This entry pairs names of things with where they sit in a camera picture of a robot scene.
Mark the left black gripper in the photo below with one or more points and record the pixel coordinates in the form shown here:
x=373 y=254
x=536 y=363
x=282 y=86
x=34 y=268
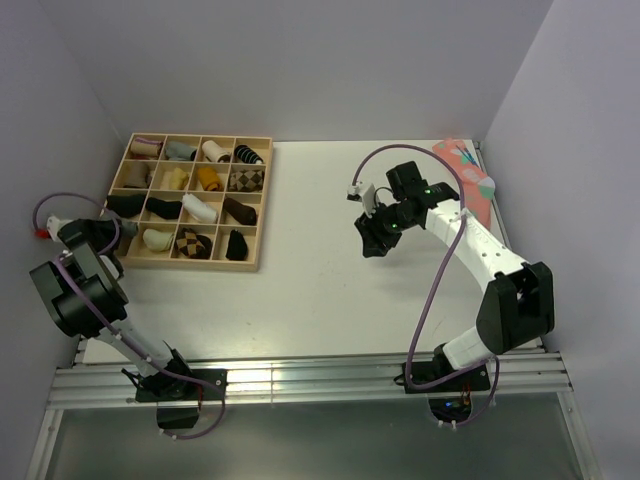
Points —
x=108 y=227

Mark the cream rolled sock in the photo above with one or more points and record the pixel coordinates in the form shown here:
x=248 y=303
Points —
x=175 y=179

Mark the beige purple rolled sock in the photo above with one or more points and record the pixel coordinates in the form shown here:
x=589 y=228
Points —
x=142 y=147

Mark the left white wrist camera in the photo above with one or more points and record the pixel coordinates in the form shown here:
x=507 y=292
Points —
x=52 y=227

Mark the grey sock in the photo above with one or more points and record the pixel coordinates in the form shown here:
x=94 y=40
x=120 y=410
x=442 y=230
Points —
x=128 y=229

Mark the aluminium rail frame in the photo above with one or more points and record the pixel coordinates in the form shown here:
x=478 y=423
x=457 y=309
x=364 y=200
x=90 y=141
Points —
x=309 y=334

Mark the brown argyle rolled sock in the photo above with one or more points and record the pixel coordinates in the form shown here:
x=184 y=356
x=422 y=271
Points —
x=193 y=245

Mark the mustard yellow rolled sock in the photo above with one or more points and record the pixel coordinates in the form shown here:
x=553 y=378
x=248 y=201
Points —
x=210 y=180

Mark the brown checkered rolled sock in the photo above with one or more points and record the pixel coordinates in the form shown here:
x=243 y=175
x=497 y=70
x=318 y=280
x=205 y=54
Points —
x=246 y=181

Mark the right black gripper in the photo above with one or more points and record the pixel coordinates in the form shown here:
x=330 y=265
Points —
x=372 y=237

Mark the black rolled sock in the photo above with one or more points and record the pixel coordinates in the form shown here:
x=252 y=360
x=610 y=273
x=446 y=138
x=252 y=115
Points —
x=237 y=248
x=126 y=206
x=167 y=210

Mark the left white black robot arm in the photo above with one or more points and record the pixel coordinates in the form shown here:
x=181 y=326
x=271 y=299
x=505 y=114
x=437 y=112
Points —
x=81 y=292

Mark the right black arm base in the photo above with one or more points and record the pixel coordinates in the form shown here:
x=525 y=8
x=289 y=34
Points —
x=469 y=391

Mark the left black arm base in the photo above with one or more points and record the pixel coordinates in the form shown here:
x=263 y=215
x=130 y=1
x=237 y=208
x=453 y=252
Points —
x=178 y=403

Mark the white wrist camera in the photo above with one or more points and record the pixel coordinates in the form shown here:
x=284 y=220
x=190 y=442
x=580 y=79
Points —
x=366 y=195
x=52 y=227

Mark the black rolled sock left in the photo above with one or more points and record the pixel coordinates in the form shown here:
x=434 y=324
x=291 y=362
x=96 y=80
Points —
x=126 y=206

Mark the pale green rolled sock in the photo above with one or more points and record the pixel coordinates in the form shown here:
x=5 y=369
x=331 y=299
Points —
x=157 y=241

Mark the taupe rolled sock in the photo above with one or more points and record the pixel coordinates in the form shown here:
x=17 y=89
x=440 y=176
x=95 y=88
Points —
x=137 y=176

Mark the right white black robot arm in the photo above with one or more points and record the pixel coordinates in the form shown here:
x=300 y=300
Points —
x=518 y=296

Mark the light blue rolled sock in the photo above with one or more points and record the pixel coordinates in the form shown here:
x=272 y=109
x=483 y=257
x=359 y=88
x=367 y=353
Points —
x=179 y=151

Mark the wooden compartment tray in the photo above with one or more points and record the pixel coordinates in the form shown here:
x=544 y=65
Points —
x=133 y=253

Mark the black rolled sock bottom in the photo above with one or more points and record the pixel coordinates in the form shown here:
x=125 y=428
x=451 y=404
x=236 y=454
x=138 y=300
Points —
x=237 y=248

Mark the black rolled sock middle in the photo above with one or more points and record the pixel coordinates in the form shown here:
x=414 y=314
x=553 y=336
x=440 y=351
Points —
x=167 y=210

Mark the dark brown rolled sock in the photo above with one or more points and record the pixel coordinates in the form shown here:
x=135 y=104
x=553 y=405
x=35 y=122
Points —
x=243 y=214

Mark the white brown rolled sock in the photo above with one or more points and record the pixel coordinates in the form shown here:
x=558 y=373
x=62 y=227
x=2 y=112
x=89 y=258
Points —
x=214 y=153

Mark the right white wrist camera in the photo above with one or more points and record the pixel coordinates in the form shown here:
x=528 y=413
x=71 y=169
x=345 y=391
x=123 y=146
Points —
x=366 y=195

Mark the black white striped sock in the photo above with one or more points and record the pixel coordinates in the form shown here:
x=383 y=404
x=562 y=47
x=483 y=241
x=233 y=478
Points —
x=247 y=155

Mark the pink patterned sock pair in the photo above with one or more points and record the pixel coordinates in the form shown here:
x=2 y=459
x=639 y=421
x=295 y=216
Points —
x=479 y=188

